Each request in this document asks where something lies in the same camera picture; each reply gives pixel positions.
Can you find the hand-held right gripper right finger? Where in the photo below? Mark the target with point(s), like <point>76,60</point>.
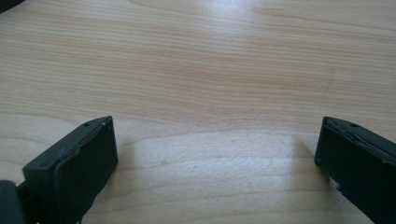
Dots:
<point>358,161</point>

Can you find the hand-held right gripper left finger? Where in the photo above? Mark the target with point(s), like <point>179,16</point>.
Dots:
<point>77,168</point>

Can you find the dark object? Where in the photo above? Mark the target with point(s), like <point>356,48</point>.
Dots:
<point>7,3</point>

